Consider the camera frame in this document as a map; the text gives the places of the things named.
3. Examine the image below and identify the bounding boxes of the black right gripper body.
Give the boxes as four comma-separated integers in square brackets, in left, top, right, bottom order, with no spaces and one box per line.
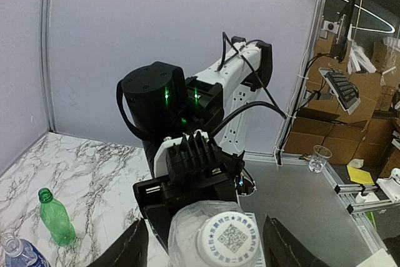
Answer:
[132,149,237,248]

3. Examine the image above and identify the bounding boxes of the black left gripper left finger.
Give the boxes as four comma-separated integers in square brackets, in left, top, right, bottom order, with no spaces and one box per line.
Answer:
[90,219,149,267]

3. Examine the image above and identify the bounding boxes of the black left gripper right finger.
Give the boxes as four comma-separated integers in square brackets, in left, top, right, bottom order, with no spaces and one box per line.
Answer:
[262,216,329,267]

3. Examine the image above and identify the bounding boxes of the clear bottle white cap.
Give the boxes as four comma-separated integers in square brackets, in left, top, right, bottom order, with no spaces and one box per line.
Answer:
[167,201,262,267]

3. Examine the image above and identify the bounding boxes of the green plastic bottle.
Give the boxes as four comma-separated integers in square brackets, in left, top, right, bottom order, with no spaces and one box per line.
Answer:
[38,188,76,246]

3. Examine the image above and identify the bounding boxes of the clear bottle blue label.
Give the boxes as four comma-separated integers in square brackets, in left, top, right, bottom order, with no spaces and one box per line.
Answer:
[1,233,51,267]

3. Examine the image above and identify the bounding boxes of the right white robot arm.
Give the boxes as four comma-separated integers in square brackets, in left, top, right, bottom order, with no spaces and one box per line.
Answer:
[116,37,278,248]

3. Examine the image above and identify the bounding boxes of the clear plastic cup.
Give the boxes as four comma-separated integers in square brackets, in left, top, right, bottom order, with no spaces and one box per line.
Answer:
[308,145,333,173]

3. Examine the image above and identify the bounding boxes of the yellow paper pad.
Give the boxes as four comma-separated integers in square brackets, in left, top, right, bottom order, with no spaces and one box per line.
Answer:
[347,166,374,184]

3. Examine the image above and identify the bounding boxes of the cardboard boxes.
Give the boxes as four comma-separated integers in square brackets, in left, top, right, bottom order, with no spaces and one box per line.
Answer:
[286,35,400,177]

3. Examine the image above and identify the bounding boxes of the black keyboard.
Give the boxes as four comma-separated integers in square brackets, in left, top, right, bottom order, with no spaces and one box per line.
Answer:
[319,68,361,115]

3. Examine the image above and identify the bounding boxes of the black computer monitor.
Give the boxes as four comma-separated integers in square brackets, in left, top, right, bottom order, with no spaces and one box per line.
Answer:
[329,0,356,63]

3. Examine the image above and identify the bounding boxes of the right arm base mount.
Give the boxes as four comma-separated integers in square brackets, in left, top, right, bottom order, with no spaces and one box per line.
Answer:
[232,151,257,196]

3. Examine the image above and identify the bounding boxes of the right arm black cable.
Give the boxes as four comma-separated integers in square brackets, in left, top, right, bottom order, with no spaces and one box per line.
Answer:
[209,31,288,143]

